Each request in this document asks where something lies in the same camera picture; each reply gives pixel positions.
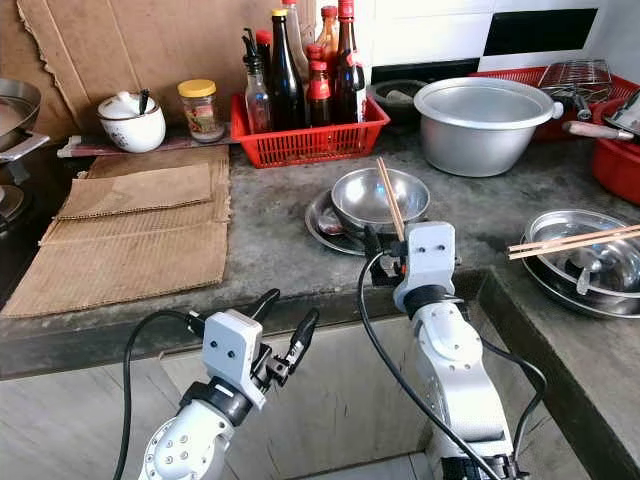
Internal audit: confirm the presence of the deep stainless steel bowl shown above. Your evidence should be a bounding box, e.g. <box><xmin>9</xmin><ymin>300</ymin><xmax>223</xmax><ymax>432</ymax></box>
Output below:
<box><xmin>332</xmin><ymin>167</ymin><xmax>431</xmax><ymax>238</ymax></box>

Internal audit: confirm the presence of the red plastic mesh basket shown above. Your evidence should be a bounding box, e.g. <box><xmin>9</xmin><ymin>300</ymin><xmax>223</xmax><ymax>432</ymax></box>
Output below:
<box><xmin>230</xmin><ymin>93</ymin><xmax>391</xmax><ymax>169</ymax></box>

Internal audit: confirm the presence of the large corrugated cardboard mat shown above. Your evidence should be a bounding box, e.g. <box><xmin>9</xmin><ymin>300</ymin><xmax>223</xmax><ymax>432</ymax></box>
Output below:
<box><xmin>3</xmin><ymin>147</ymin><xmax>232</xmax><ymax>319</ymax></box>

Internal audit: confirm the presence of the small dark bowl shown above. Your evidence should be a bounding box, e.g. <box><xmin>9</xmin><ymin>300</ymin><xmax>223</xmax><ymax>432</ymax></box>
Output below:
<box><xmin>368</xmin><ymin>79</ymin><xmax>429</xmax><ymax>121</ymax></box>

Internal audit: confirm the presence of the large aluminium pot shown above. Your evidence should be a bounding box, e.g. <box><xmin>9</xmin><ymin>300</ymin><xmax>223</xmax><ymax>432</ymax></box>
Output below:
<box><xmin>414</xmin><ymin>77</ymin><xmax>565</xmax><ymax>178</ymax></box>

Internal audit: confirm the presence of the small red cap sauce bottle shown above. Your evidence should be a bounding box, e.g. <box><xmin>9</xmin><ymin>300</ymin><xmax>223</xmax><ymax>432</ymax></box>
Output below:
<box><xmin>305</xmin><ymin>43</ymin><xmax>334</xmax><ymax>128</ymax></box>

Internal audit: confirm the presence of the tall dark bottle red cap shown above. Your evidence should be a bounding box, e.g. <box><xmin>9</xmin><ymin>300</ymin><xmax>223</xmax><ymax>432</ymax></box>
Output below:
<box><xmin>332</xmin><ymin>0</ymin><xmax>367</xmax><ymax>124</ymax></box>

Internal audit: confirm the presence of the small corrugated cardboard piece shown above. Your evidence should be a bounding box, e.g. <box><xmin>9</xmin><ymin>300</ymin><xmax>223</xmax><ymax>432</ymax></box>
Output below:
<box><xmin>57</xmin><ymin>163</ymin><xmax>215</xmax><ymax>221</ymax></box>

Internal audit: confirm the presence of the wide stainless steel dish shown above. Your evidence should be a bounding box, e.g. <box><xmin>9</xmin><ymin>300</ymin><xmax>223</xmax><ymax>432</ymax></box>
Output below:
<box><xmin>520</xmin><ymin>250</ymin><xmax>640</xmax><ymax>322</ymax></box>

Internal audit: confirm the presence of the dark sauce bottle yellow cap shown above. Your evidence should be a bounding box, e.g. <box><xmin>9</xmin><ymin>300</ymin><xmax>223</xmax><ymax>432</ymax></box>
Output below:
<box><xmin>268</xmin><ymin>8</ymin><xmax>307</xmax><ymax>131</ymax></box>

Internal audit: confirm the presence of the wooden chopstick of pair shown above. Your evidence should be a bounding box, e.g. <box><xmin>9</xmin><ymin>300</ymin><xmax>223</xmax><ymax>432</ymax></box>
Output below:
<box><xmin>508</xmin><ymin>225</ymin><xmax>640</xmax><ymax>253</ymax></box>
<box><xmin>510</xmin><ymin>232</ymin><xmax>640</xmax><ymax>261</ymax></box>

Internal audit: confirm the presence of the clear spray bottle black nozzle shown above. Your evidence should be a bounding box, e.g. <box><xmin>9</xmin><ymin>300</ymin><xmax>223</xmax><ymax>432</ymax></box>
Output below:
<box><xmin>242</xmin><ymin>28</ymin><xmax>273</xmax><ymax>135</ymax></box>

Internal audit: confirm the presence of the glass jar yellow lid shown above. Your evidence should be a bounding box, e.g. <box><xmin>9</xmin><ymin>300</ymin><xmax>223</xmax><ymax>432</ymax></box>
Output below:
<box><xmin>178</xmin><ymin>79</ymin><xmax>222</xmax><ymax>144</ymax></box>

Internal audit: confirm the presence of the amber bottle red cap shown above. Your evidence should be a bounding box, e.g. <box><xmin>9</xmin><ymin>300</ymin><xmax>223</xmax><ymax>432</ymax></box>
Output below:
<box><xmin>318</xmin><ymin>5</ymin><xmax>340</xmax><ymax>61</ymax></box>

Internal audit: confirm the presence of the white ceramic condiment pot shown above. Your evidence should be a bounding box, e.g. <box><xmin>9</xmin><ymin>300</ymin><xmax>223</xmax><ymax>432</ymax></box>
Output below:
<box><xmin>98</xmin><ymin>90</ymin><xmax>167</xmax><ymax>154</ymax></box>

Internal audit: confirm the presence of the tall clear glass bottle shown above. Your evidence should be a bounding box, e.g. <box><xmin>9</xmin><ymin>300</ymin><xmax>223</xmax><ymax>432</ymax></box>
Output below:
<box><xmin>281</xmin><ymin>0</ymin><xmax>309</xmax><ymax>73</ymax></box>

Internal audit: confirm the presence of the flat grey board strip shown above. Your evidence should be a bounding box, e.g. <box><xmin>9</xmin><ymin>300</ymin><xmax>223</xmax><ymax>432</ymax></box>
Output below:
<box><xmin>57</xmin><ymin>130</ymin><xmax>237</xmax><ymax>159</ymax></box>

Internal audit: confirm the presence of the black gas stove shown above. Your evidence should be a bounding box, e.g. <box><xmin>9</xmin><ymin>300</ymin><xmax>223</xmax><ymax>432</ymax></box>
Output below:
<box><xmin>0</xmin><ymin>150</ymin><xmax>83</xmax><ymax>303</ymax></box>

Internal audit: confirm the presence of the torn brown cardboard sheet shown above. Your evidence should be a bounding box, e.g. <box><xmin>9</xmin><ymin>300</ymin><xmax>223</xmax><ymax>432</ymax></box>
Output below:
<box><xmin>15</xmin><ymin>0</ymin><xmax>286</xmax><ymax>136</ymax></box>

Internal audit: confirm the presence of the steel wok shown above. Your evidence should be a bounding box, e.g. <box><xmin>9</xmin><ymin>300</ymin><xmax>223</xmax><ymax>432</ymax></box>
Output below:
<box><xmin>0</xmin><ymin>78</ymin><xmax>52</xmax><ymax>161</ymax></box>

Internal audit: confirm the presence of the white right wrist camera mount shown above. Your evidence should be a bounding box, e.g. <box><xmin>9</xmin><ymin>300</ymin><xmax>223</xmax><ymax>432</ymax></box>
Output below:
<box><xmin>393</xmin><ymin>222</ymin><xmax>459</xmax><ymax>316</ymax></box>

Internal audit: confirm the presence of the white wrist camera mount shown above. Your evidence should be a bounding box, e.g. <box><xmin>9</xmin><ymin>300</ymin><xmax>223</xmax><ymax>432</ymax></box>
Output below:
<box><xmin>393</xmin><ymin>222</ymin><xmax>459</xmax><ymax>316</ymax></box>
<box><xmin>202</xmin><ymin>309</ymin><xmax>267</xmax><ymax>409</ymax></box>

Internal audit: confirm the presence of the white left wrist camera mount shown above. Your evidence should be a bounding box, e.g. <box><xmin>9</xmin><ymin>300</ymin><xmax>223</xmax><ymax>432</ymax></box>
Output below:
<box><xmin>202</xmin><ymin>309</ymin><xmax>267</xmax><ymax>409</ymax></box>

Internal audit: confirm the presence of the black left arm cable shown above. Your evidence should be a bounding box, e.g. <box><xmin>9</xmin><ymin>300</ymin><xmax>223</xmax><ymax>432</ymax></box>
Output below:
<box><xmin>111</xmin><ymin>309</ymin><xmax>207</xmax><ymax>480</ymax></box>

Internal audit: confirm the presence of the short black right arm cable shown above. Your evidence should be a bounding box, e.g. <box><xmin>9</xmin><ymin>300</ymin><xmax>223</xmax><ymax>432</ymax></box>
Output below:
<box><xmin>480</xmin><ymin>335</ymin><xmax>549</xmax><ymax>453</ymax></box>

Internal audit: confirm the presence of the pale utensil handle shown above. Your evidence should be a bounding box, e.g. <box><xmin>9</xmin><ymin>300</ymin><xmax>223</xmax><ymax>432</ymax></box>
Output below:
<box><xmin>563</xmin><ymin>120</ymin><xmax>637</xmax><ymax>142</ymax></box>

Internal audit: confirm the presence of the metal wire rack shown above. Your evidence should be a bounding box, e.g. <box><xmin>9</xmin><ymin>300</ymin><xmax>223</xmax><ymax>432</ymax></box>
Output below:
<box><xmin>538</xmin><ymin>59</ymin><xmax>614</xmax><ymax>102</ymax></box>

